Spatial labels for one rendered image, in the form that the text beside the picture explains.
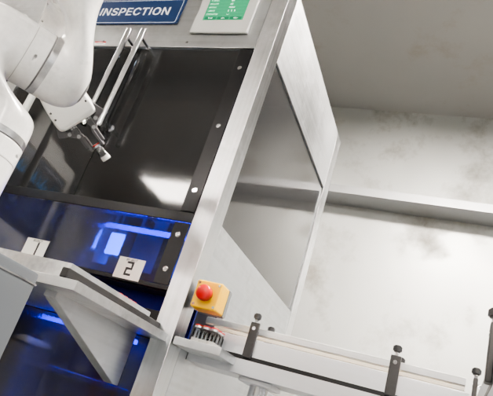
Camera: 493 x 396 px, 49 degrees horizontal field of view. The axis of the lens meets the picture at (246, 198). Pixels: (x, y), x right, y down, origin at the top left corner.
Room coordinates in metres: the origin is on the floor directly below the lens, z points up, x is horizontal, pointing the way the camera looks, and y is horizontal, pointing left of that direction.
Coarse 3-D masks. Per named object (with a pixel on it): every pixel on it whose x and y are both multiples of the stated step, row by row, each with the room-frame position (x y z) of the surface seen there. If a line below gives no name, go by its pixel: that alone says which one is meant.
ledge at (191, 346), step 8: (176, 336) 1.37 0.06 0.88; (176, 344) 1.37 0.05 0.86; (184, 344) 1.36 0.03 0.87; (192, 344) 1.35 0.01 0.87; (200, 344) 1.34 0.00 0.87; (208, 344) 1.33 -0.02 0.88; (192, 352) 1.42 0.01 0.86; (200, 352) 1.36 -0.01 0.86; (208, 352) 1.33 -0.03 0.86; (216, 352) 1.32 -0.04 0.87; (224, 352) 1.34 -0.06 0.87; (216, 360) 1.43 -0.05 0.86; (224, 360) 1.37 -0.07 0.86; (232, 360) 1.40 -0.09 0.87
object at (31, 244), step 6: (30, 240) 1.61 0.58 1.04; (36, 240) 1.60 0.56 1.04; (42, 240) 1.59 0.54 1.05; (24, 246) 1.62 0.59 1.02; (30, 246) 1.61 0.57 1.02; (36, 246) 1.60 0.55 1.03; (42, 246) 1.59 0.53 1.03; (24, 252) 1.61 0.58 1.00; (30, 252) 1.60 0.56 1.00; (36, 252) 1.59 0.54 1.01; (42, 252) 1.58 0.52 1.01
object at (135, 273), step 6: (120, 258) 1.47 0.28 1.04; (126, 258) 1.46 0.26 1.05; (132, 258) 1.46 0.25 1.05; (120, 264) 1.47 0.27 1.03; (126, 264) 1.46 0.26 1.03; (138, 264) 1.44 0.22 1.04; (144, 264) 1.44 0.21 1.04; (120, 270) 1.46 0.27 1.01; (126, 270) 1.46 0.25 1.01; (132, 270) 1.45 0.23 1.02; (138, 270) 1.44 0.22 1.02; (114, 276) 1.47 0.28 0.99; (120, 276) 1.46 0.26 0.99; (126, 276) 1.45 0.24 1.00; (132, 276) 1.45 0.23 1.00; (138, 276) 1.44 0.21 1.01
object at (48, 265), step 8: (0, 248) 1.15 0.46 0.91; (8, 256) 1.13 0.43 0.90; (16, 256) 1.12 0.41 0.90; (24, 256) 1.11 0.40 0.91; (32, 256) 1.11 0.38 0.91; (40, 256) 1.10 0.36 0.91; (24, 264) 1.11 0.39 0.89; (32, 264) 1.10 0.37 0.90; (40, 264) 1.09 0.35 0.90; (48, 264) 1.09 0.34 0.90; (56, 264) 1.08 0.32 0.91; (64, 264) 1.07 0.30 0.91; (72, 264) 1.06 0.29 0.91; (48, 272) 1.08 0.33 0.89; (56, 272) 1.07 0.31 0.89; (80, 272) 1.09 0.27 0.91; (96, 280) 1.14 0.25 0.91; (104, 288) 1.18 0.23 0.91; (112, 288) 1.20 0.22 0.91; (120, 296) 1.24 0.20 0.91; (136, 304) 1.30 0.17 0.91; (144, 312) 1.35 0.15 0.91
